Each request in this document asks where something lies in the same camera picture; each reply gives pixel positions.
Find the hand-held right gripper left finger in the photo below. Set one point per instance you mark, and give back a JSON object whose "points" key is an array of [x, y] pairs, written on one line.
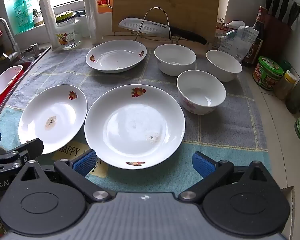
{"points": [[83, 163]]}

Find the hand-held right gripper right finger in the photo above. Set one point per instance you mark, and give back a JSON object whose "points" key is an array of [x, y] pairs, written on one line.
{"points": [[202, 163]]}

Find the white flower-print plate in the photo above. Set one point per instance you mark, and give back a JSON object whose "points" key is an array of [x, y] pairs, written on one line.
{"points": [[52, 110], [115, 55], [130, 130]]}

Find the white bowl with pink flowers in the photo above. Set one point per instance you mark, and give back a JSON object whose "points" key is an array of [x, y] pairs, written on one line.
{"points": [[200, 90]]}

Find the plain white bowl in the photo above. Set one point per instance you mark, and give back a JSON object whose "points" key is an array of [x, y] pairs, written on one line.
{"points": [[175, 55], [223, 65]]}

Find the white plastic basket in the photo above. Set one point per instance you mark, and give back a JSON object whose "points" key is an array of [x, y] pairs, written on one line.
{"points": [[2, 85]]}

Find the grey checked cloth mat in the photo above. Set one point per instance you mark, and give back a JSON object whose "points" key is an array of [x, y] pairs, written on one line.
{"points": [[240, 120]]}

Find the steel sink knob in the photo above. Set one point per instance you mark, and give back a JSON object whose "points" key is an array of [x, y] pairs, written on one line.
{"points": [[32, 48]]}

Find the steel sink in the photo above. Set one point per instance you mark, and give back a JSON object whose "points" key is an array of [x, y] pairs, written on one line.
{"points": [[43, 50]]}

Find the steel faucet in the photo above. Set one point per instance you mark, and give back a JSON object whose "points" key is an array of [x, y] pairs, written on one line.
{"points": [[7, 33]]}

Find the green-lidded sauce jar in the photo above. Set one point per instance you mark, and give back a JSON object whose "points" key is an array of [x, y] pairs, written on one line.
{"points": [[267, 73]]}

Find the small yellow-lidded jar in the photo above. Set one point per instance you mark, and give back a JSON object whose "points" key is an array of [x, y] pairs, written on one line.
{"points": [[286, 85]]}

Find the glass jar yellow lid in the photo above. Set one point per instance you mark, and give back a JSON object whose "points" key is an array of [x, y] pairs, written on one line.
{"points": [[70, 35]]}

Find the dark glass oil bottle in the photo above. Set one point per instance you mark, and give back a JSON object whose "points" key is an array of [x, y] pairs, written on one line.
{"points": [[298, 92]]}

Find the white printed bag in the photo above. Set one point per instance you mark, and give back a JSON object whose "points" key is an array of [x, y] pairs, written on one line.
{"points": [[240, 42]]}

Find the green soap pump bottle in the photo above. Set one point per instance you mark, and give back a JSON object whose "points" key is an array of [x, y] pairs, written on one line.
{"points": [[22, 12]]}

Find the small white bag roll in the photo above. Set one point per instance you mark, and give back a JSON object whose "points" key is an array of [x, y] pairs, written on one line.
{"points": [[46, 17]]}

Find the red and white packet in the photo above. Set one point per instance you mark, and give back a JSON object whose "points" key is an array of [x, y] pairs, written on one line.
{"points": [[222, 30]]}

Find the dark soy sauce bottle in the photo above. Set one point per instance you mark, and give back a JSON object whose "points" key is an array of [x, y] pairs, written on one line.
{"points": [[258, 30]]}

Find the large clear wrap roll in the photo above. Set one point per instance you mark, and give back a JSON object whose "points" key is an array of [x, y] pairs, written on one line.
{"points": [[90, 12]]}

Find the dark wooden knife block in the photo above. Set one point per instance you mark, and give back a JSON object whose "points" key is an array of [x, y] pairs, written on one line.
{"points": [[277, 37]]}

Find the bamboo cutting board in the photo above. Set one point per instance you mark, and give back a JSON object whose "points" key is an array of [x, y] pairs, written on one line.
{"points": [[165, 0]]}

